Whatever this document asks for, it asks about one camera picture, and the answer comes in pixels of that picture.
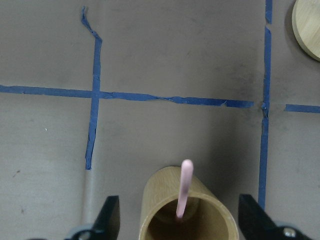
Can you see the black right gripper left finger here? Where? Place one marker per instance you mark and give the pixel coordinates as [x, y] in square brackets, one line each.
[105, 227]

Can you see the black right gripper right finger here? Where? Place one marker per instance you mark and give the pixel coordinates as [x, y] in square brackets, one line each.
[255, 224]

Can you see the pink chopstick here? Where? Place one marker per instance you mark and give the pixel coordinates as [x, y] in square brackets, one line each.
[186, 175]

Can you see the bamboo cylinder holder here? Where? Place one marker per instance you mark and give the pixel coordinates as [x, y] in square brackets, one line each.
[204, 218]

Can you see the wooden mug tree stand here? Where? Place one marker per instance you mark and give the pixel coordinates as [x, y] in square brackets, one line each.
[306, 26]

